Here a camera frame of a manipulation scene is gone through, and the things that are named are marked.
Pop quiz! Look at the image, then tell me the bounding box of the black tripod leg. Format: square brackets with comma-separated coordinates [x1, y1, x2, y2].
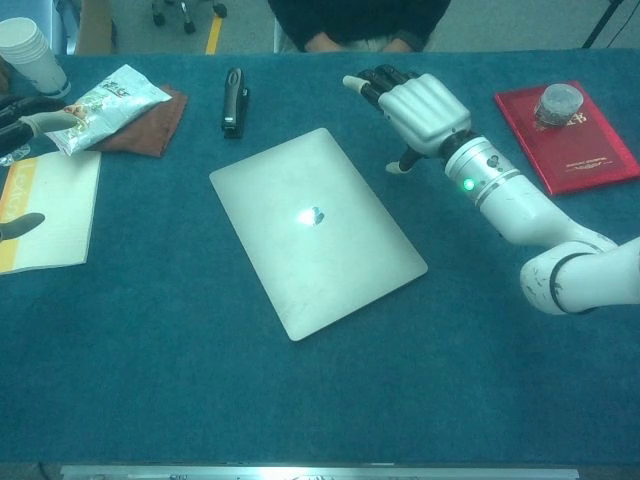
[581, 0, 626, 50]

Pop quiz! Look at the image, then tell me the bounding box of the black stapler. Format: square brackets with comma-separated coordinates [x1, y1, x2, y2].
[220, 66, 250, 140]

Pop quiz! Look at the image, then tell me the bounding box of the person in dark clothes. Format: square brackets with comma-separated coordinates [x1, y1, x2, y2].
[267, 0, 454, 54]

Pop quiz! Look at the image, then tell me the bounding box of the aluminium profile rail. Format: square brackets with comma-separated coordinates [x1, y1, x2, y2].
[59, 464, 581, 480]

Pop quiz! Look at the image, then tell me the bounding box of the red hardcover certificate folder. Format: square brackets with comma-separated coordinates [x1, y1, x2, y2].
[493, 79, 640, 197]

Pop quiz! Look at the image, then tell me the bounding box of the stack of paper cups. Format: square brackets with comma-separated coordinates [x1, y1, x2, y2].
[0, 16, 72, 100]

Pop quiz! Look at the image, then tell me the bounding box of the brown folded cloth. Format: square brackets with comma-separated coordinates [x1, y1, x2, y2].
[92, 84, 190, 160]

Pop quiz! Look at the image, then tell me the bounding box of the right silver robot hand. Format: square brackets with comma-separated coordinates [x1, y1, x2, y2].
[342, 63, 472, 176]

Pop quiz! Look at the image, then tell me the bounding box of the white yellow Lexicon notebook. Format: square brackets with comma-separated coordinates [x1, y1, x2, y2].
[0, 150, 102, 276]

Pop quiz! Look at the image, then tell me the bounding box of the blue table cloth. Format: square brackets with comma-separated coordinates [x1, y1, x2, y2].
[0, 48, 640, 466]

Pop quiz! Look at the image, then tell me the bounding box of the silver laptop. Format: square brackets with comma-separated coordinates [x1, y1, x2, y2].
[208, 127, 429, 343]

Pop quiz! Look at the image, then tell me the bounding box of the white nut snack bag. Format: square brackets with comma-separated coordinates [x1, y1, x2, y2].
[44, 63, 174, 157]

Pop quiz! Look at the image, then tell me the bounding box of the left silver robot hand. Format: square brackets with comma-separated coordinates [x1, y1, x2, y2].
[0, 95, 84, 241]

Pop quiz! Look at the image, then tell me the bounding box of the green clear plastic packet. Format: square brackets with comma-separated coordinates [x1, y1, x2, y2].
[0, 144, 30, 168]

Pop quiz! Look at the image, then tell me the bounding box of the brown cardboard box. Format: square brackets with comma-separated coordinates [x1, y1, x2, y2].
[74, 0, 119, 55]

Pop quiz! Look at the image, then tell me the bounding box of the office chair wheel base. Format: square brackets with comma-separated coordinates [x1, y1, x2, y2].
[151, 0, 229, 35]

